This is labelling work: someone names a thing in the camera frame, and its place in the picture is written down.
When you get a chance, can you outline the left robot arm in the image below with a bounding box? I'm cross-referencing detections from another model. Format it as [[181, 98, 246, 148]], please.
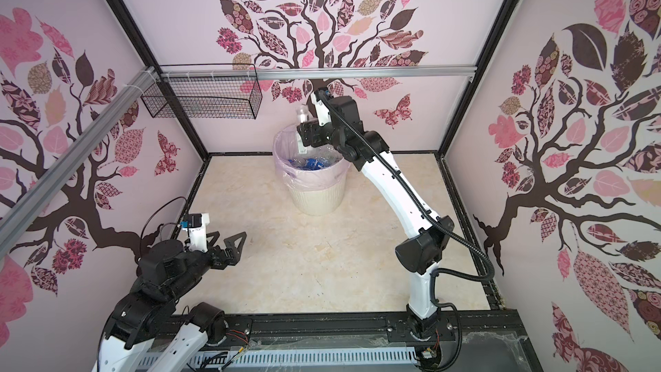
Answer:
[[92, 232, 249, 371]]

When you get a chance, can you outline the clear bottle green white label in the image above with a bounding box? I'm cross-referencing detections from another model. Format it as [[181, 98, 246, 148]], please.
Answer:
[[296, 105, 311, 124]]

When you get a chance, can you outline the black base frame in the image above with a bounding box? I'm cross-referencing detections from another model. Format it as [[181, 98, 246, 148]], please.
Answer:
[[95, 308, 544, 372]]

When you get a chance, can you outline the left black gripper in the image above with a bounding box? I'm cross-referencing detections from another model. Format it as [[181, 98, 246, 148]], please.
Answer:
[[168, 230, 247, 301]]

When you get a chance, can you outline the white bin with pink liner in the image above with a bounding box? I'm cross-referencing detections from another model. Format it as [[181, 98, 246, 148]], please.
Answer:
[[272, 125, 351, 216]]

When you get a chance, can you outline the grey aluminium rail left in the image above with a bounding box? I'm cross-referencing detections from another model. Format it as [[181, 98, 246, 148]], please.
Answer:
[[1, 66, 158, 256]]

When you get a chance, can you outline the grey aluminium rail back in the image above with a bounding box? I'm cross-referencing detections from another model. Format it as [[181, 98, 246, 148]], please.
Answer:
[[160, 65, 477, 80]]

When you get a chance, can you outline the black wire basket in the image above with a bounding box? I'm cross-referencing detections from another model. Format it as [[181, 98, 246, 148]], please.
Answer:
[[141, 62, 263, 120]]

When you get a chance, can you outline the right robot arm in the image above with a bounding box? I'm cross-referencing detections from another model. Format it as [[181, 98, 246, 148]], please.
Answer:
[[297, 88, 495, 340]]

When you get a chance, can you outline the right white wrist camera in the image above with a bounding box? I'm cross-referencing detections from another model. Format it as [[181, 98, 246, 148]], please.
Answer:
[[312, 87, 332, 127]]

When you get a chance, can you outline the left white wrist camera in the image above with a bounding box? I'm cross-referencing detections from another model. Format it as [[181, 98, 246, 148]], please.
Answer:
[[180, 213, 210, 252]]

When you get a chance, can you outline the white slotted cable duct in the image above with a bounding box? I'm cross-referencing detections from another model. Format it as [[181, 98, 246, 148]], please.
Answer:
[[182, 347, 418, 371]]

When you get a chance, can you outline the small clear bottle blue label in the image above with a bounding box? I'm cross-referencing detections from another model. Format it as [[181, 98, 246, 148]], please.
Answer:
[[290, 158, 327, 172]]

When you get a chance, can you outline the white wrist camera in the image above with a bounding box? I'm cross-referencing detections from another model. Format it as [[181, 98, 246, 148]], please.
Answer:
[[180, 213, 210, 252], [312, 87, 332, 127]]

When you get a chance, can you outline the grey aluminium rail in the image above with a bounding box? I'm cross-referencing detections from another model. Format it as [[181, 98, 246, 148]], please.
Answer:
[[1, 66, 158, 256], [160, 65, 477, 80]]

